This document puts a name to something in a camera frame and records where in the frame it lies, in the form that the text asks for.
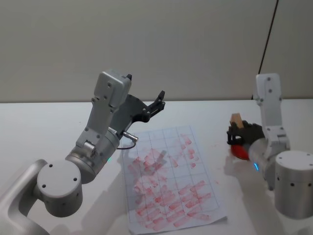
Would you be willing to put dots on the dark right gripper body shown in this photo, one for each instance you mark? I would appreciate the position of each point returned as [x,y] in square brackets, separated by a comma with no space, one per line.
[253,133]

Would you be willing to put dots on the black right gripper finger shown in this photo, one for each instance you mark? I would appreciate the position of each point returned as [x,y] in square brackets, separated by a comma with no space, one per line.
[232,130]
[234,140]

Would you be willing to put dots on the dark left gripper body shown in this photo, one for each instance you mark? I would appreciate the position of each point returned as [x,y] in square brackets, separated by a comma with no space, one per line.
[133,107]

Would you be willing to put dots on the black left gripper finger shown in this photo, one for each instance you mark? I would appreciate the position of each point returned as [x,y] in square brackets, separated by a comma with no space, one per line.
[160,96]
[154,111]

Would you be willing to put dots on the wooden stamp block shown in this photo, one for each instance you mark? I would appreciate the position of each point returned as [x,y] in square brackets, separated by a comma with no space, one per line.
[236,120]

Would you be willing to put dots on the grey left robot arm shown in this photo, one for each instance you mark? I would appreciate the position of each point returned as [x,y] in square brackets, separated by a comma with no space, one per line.
[58,181]

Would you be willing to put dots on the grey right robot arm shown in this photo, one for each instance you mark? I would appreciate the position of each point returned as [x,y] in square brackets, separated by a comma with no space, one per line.
[291,176]

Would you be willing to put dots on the gridded paper with red stamps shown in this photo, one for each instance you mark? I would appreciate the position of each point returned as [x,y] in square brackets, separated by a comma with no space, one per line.
[171,181]

